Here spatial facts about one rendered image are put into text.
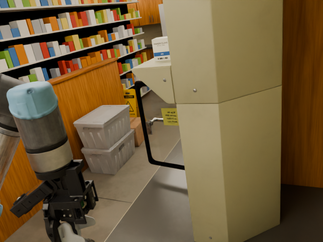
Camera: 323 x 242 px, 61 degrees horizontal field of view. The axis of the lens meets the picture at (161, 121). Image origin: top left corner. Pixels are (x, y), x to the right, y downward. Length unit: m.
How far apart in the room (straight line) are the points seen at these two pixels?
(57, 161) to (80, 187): 0.07
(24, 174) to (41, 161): 2.39
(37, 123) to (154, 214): 0.70
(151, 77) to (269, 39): 0.31
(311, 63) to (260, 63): 0.32
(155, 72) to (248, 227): 0.55
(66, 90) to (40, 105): 2.74
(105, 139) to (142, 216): 2.01
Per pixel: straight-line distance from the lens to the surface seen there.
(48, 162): 0.52
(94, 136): 3.10
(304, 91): 1.05
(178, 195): 1.16
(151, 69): 0.72
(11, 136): 1.00
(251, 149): 0.80
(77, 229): 0.68
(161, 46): 0.78
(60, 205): 0.57
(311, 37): 1.01
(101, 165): 3.27
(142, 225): 1.06
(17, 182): 2.88
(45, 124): 0.50
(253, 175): 0.85
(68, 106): 3.24
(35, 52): 3.69
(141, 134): 3.82
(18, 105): 0.50
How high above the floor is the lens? 1.63
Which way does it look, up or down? 21 degrees down
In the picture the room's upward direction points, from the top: 9 degrees counter-clockwise
